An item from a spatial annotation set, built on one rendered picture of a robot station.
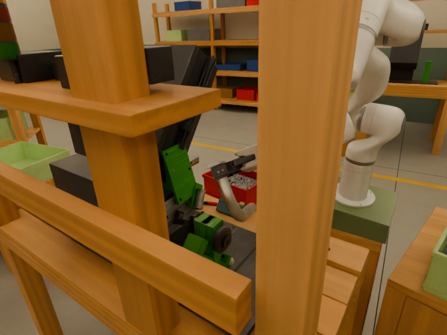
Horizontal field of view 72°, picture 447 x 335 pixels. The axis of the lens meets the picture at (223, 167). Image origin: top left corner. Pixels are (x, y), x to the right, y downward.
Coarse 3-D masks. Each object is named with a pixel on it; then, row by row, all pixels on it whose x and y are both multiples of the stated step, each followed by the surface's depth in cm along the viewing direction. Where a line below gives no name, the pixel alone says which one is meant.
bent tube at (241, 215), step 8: (208, 168) 75; (224, 184) 74; (224, 192) 74; (232, 192) 75; (224, 200) 75; (232, 200) 74; (232, 208) 75; (240, 208) 77; (248, 208) 87; (256, 208) 96; (232, 216) 77; (240, 216) 77; (248, 216) 82
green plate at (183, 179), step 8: (168, 152) 109; (176, 152) 112; (184, 152) 116; (168, 160) 109; (176, 160) 112; (184, 160) 115; (168, 168) 109; (176, 168) 112; (184, 168) 115; (168, 176) 110; (176, 176) 112; (184, 176) 115; (192, 176) 118; (168, 184) 114; (176, 184) 112; (184, 184) 115; (192, 184) 118; (176, 192) 112; (184, 192) 115; (192, 192) 118; (176, 200) 113; (184, 200) 115
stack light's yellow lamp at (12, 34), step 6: (0, 24) 76; (6, 24) 77; (12, 24) 79; (0, 30) 77; (6, 30) 77; (12, 30) 79; (0, 36) 77; (6, 36) 78; (12, 36) 79; (0, 42) 78; (6, 42) 78
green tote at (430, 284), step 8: (440, 240) 107; (440, 248) 106; (440, 256) 100; (432, 264) 103; (440, 264) 101; (432, 272) 104; (440, 272) 102; (424, 280) 109; (432, 280) 105; (440, 280) 103; (424, 288) 108; (432, 288) 105; (440, 288) 104; (440, 296) 105
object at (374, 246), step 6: (336, 234) 131; (342, 234) 129; (348, 234) 129; (342, 240) 130; (348, 240) 129; (354, 240) 127; (360, 240) 126; (366, 240) 125; (366, 246) 125; (372, 246) 123; (378, 246) 122; (378, 252) 123
